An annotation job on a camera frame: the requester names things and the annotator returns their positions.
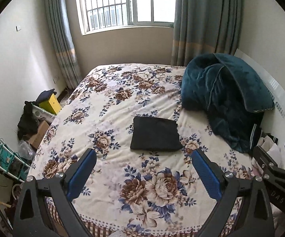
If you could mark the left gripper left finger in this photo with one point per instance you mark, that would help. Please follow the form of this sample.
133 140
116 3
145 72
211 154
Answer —
32 216

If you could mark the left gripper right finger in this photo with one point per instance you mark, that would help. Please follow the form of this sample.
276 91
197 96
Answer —
254 217

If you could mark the navy cloth on box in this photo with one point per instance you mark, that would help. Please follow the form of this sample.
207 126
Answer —
45 95

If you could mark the white beige clothes pile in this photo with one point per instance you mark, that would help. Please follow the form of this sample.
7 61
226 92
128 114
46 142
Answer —
272 149

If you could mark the right grey curtain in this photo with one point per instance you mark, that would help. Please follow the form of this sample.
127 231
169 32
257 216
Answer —
205 27

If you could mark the black grey striped sweater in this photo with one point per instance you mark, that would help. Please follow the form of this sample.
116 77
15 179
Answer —
155 134

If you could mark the teal utility cart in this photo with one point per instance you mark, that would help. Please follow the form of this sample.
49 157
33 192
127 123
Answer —
12 164

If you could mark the black clothes on box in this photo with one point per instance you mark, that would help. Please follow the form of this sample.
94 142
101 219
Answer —
27 125

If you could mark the left grey curtain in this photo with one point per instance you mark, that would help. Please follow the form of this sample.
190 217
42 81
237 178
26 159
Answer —
62 40

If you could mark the grey curtain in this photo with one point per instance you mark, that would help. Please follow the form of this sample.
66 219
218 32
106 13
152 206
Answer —
205 27
62 40

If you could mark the yellow box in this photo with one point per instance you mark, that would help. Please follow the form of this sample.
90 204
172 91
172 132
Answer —
51 105

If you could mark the white headboard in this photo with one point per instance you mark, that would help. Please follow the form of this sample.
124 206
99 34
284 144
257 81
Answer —
274 120

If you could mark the teal velvet quilt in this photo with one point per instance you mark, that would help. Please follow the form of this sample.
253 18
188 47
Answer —
232 95

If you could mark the barred window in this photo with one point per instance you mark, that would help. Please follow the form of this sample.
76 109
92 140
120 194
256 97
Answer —
103 15

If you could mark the cardboard box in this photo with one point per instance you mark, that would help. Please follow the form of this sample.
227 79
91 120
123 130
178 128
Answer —
36 139

